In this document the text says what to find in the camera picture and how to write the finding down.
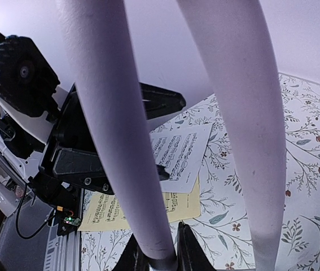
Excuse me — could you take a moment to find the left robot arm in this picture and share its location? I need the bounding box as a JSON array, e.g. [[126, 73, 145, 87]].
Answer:
[[0, 33, 113, 226]]

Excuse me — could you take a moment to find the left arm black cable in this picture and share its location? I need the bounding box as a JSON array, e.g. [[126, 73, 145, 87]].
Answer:
[[0, 194, 58, 271]]

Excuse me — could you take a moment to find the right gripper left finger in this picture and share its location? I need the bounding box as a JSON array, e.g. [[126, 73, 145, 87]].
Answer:
[[116, 234, 148, 271]]

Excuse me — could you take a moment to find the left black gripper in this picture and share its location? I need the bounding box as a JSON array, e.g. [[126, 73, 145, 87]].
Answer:
[[29, 87, 114, 209]]

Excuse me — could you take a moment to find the floral tablecloth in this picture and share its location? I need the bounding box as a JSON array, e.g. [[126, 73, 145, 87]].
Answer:
[[80, 68, 320, 270]]

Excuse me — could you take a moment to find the white perforated music stand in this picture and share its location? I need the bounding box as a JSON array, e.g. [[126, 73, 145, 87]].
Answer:
[[55, 0, 320, 271]]

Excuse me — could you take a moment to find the white sheet music page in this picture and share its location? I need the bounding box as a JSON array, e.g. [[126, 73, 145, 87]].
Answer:
[[150, 124, 212, 194]]

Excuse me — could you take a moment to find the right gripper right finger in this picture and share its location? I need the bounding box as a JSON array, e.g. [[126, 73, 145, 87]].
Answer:
[[177, 222, 213, 271]]

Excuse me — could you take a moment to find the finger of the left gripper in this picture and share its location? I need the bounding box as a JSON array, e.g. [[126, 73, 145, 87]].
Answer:
[[139, 82, 185, 127]]

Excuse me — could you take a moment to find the yellow sheet music page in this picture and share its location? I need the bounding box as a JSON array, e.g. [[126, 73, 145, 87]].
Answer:
[[77, 176, 201, 232]]

